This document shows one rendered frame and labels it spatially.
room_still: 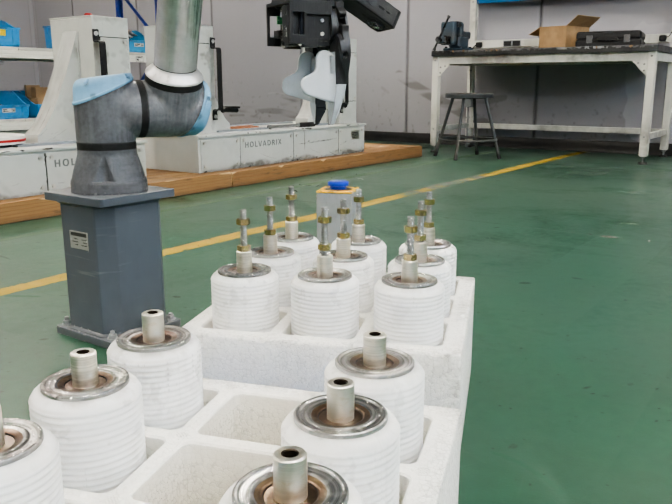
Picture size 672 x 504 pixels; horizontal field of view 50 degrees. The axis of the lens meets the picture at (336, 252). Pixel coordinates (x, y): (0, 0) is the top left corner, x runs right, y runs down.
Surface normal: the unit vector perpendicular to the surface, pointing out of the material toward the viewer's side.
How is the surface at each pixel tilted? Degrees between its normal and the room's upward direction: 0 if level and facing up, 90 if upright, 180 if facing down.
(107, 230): 90
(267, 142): 90
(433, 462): 0
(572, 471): 0
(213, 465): 90
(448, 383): 90
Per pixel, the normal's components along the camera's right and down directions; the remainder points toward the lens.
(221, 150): 0.82, 0.13
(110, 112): 0.42, 0.21
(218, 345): -0.22, 0.22
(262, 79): -0.58, 0.18
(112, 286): 0.17, 0.22
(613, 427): 0.00, -0.97
